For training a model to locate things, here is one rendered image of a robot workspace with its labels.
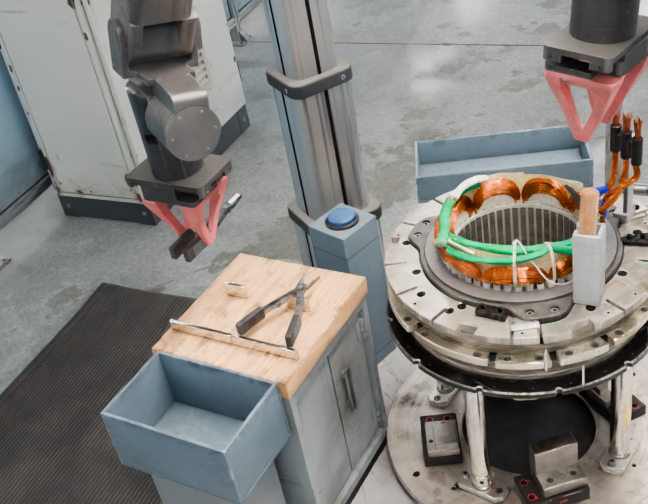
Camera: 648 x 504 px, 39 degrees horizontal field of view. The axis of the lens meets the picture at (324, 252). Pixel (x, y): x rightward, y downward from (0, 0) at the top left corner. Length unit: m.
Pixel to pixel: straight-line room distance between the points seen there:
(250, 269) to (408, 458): 0.33
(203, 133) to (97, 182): 2.59
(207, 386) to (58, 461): 1.55
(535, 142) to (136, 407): 0.71
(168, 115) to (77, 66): 2.35
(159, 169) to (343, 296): 0.28
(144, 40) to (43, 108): 2.52
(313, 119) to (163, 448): 0.61
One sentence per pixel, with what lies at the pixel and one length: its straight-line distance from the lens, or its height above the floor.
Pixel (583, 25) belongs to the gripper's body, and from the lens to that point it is 0.83.
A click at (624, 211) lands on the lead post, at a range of 1.13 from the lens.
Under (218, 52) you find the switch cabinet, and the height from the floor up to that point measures 0.39.
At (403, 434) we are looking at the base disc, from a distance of 1.28.
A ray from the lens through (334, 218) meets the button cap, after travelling 1.28.
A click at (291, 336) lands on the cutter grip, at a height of 1.09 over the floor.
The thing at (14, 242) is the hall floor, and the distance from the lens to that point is 3.64.
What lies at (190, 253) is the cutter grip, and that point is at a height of 1.19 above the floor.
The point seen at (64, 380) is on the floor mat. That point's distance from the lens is 2.84.
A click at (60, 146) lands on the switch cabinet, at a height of 0.32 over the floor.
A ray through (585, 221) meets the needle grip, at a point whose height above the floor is 1.20.
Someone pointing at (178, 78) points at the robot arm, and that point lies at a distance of 0.90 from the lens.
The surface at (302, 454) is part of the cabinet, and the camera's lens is 1.09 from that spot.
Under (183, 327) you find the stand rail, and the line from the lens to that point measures 1.10.
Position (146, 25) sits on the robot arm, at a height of 1.45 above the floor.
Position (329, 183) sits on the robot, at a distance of 1.46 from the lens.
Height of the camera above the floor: 1.74
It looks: 35 degrees down
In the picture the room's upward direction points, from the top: 11 degrees counter-clockwise
